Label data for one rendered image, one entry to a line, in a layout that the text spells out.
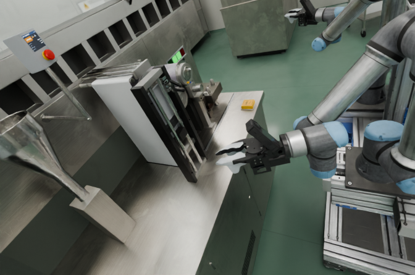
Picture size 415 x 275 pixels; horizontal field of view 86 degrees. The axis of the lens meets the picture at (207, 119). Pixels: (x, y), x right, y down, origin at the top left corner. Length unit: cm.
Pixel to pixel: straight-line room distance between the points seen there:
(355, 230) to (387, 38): 120
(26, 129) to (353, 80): 93
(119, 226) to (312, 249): 127
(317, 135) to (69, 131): 99
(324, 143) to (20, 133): 82
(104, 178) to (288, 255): 128
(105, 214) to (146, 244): 20
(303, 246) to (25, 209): 158
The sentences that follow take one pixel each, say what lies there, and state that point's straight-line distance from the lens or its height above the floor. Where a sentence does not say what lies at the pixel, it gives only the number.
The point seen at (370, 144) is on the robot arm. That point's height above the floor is 100.
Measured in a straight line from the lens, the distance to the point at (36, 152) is 81.
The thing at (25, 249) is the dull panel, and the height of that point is 107.
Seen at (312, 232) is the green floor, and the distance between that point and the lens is 188.
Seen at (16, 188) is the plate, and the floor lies 127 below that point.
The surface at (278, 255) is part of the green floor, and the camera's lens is 183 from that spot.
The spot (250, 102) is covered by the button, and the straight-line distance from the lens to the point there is 139.
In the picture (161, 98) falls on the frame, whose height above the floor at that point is 133.
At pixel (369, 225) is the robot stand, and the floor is 21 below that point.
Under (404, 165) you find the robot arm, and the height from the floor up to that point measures 106.
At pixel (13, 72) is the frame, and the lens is 110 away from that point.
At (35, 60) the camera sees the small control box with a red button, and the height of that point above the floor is 164.
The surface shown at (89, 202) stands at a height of 117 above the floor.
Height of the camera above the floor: 172
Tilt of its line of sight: 35 degrees down
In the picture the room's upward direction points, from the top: 23 degrees counter-clockwise
